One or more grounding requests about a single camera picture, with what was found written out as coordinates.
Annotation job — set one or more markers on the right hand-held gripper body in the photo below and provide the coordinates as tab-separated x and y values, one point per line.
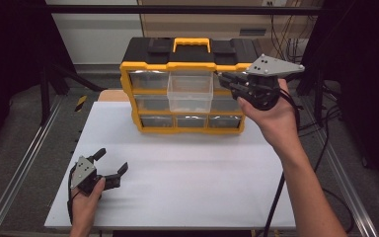
266	65

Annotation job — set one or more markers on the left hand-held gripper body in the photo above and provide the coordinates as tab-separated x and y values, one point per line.
85	171

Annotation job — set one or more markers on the clear plastic drawer bin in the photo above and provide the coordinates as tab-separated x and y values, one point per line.
190	95

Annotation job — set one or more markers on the yellow black organizer cabinet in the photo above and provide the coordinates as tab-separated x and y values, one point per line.
190	56

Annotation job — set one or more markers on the person's left hand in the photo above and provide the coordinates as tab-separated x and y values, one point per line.
84	210

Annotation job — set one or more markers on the person's right hand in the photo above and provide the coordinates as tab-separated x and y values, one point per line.
279	125

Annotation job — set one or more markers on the left yellow clamp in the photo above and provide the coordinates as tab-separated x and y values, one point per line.
81	103

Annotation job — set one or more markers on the black metal stand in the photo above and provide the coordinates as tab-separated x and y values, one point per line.
45	95
318	95

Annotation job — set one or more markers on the wooden table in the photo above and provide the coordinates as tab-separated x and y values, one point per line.
113	96

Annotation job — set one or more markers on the wooden cabinet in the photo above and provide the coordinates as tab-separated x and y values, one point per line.
194	23

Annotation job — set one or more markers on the group of clear drawers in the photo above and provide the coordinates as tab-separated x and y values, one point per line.
151	80

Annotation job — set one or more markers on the black curtain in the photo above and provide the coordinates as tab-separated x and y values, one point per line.
368	82
10	65

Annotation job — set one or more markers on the black crossbar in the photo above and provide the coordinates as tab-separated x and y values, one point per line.
112	9

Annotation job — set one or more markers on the aluminium rail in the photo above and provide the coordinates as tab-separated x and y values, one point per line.
16	174
345	181

